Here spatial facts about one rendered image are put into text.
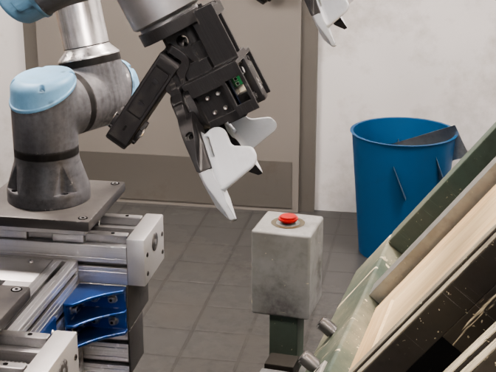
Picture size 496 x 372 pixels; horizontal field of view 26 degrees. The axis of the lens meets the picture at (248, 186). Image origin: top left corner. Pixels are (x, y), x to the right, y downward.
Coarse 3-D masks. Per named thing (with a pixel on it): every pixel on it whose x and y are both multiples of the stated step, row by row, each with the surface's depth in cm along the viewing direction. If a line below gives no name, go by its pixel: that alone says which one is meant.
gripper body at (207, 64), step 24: (216, 0) 107; (168, 24) 104; (192, 24) 105; (216, 24) 105; (168, 48) 107; (192, 48) 106; (216, 48) 106; (192, 72) 107; (216, 72) 105; (240, 72) 104; (192, 96) 106; (216, 96) 107; (240, 96) 106; (264, 96) 109; (216, 120) 107
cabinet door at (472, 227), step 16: (480, 208) 169; (464, 224) 171; (480, 224) 161; (448, 240) 173; (464, 240) 163; (432, 256) 175; (448, 256) 164; (416, 272) 176; (432, 272) 166; (400, 288) 179; (416, 288) 168; (384, 304) 181; (400, 304) 170; (384, 320) 171; (368, 336) 172
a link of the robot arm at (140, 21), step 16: (128, 0) 104; (144, 0) 103; (160, 0) 103; (176, 0) 104; (192, 0) 105; (128, 16) 106; (144, 16) 104; (160, 16) 104; (176, 16) 104; (144, 32) 106
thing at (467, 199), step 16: (480, 176) 177; (464, 192) 179; (480, 192) 176; (448, 208) 182; (464, 208) 178; (432, 224) 184; (448, 224) 180; (416, 240) 187; (432, 240) 182; (400, 256) 189; (416, 256) 183; (400, 272) 185; (384, 288) 187
